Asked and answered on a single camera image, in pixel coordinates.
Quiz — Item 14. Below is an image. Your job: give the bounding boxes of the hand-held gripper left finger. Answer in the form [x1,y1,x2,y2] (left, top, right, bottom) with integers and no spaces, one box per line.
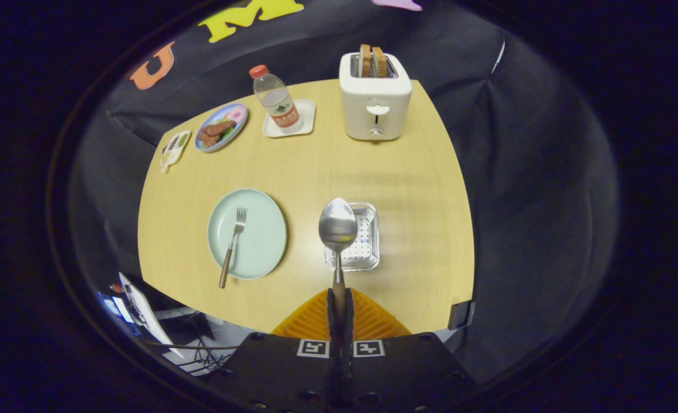
[204,289,342,413]

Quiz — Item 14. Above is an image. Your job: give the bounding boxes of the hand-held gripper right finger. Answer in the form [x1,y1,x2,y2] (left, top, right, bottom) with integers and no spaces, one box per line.
[342,289,478,413]

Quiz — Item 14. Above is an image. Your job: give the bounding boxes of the metal fork wooden handle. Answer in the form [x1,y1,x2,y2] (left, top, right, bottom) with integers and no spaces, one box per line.
[219,207,248,289]

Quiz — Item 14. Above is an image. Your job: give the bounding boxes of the metal spoon wooden handle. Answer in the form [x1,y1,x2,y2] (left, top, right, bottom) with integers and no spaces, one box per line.
[318,198,359,313]

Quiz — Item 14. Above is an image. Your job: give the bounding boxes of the black table corner clamp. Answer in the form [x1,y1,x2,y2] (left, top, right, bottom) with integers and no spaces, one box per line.
[448,300,476,331]

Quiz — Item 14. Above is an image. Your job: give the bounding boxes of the clear perforated drainer basket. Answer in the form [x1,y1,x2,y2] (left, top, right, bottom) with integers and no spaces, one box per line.
[325,202,380,272]

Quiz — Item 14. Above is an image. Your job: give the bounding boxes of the pale green plate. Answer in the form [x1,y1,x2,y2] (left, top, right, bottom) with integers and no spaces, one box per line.
[207,189,288,280]

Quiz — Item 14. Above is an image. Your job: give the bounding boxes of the white board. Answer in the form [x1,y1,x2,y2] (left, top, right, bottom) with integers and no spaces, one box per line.
[118,272,185,359]

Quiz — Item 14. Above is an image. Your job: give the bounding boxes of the lit blue screen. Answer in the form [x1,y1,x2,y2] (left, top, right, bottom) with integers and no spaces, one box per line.
[98,290,136,325]

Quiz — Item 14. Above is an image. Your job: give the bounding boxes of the black backdrop cloth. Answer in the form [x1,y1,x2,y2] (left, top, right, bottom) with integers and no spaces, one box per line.
[69,0,621,382]

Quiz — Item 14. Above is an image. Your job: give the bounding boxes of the white divided sauce dish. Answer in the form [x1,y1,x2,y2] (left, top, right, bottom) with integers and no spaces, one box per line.
[160,130,192,173]

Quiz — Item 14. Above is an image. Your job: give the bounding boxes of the brown meat pieces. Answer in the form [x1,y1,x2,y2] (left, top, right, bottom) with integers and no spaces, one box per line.
[198,119,237,147]

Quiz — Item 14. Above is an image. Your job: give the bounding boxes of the blue patterned plate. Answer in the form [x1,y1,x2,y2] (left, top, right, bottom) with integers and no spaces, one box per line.
[194,103,248,153]

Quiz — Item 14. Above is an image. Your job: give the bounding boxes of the white square coaster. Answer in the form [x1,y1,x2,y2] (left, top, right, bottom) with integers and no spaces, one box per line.
[262,99,317,138]

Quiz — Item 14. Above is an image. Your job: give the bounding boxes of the clear water bottle red cap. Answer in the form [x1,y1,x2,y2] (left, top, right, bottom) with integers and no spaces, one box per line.
[249,64,303,134]

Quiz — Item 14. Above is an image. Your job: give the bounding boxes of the white toaster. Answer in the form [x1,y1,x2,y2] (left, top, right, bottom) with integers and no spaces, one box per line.
[339,52,413,142]

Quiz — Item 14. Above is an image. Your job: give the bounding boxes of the tangle of dark cables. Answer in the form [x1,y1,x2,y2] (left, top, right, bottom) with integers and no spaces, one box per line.
[144,337,233,375]

